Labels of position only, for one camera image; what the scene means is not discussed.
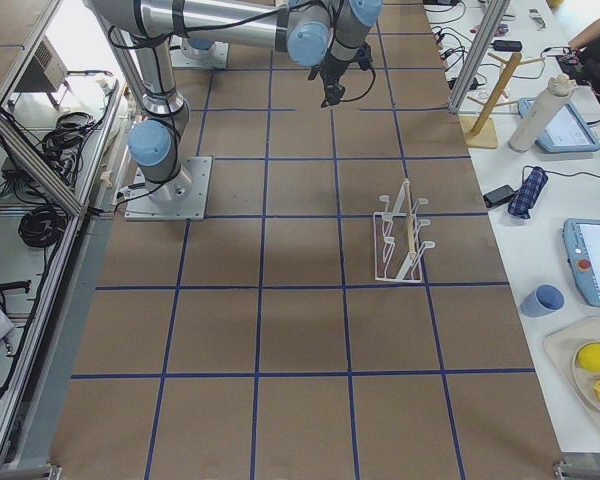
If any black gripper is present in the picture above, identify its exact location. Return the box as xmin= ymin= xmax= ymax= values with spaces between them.
xmin=308 ymin=47 xmax=356 ymax=108

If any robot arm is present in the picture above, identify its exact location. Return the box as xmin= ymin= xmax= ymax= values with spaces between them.
xmin=86 ymin=1 xmax=383 ymax=211
xmin=181 ymin=38 xmax=216 ymax=58

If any blue cup on desk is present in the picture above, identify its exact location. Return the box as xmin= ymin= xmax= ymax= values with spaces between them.
xmin=521 ymin=284 xmax=564 ymax=318

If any wooden mug tree stand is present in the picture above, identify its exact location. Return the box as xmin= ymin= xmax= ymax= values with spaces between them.
xmin=459 ymin=52 xmax=544 ymax=149

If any black power bank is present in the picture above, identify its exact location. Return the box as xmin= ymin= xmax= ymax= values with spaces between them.
xmin=483 ymin=185 xmax=517 ymax=209

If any white cylinder bottle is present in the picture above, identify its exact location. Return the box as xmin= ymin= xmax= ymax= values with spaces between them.
xmin=508 ymin=73 xmax=577 ymax=153

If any blue plaid folded umbrella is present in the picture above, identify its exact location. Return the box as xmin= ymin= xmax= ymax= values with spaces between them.
xmin=507 ymin=167 xmax=548 ymax=220

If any blue teach pendant far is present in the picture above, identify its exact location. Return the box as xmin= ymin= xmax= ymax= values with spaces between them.
xmin=535 ymin=100 xmax=600 ymax=154

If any blue teach pendant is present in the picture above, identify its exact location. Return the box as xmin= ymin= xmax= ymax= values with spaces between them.
xmin=562 ymin=218 xmax=600 ymax=307
xmin=535 ymin=100 xmax=600 ymax=154

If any blue teach pendant near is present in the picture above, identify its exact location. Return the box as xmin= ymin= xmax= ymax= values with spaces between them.
xmin=562 ymin=218 xmax=600 ymax=307

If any beige tray with fruit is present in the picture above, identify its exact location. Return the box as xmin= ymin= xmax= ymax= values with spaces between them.
xmin=543 ymin=316 xmax=600 ymax=413

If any yellow lemon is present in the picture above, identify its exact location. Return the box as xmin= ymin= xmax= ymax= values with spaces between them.
xmin=576 ymin=343 xmax=600 ymax=373

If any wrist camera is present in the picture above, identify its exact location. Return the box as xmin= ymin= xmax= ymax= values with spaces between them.
xmin=354 ymin=42 xmax=373 ymax=71

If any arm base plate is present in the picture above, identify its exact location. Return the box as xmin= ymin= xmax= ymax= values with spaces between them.
xmin=170 ymin=41 xmax=229 ymax=70
xmin=124 ymin=156 xmax=213 ymax=221

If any white wire cup rack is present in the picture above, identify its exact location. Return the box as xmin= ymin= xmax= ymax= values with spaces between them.
xmin=372 ymin=177 xmax=436 ymax=284

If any aluminium frame post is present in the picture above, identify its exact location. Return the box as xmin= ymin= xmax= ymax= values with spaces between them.
xmin=449 ymin=0 xmax=510 ymax=114

